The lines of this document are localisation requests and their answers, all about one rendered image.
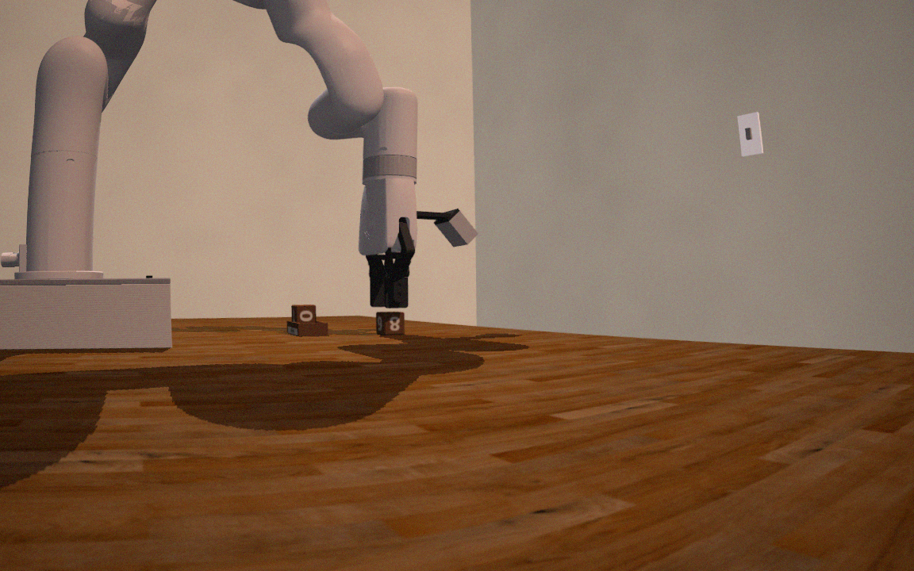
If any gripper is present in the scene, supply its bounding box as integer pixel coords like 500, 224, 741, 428
359, 175, 417, 308

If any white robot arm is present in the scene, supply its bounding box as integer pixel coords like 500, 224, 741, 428
1, 0, 478, 279

